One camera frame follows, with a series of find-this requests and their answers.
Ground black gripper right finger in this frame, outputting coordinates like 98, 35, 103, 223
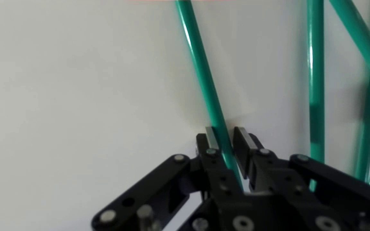
233, 127, 370, 231

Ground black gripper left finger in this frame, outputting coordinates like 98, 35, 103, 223
92, 127, 243, 231

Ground green hanger picked from table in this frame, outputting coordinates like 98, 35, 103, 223
174, 0, 243, 186

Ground green hangers on table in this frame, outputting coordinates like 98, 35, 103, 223
306, 0, 370, 184

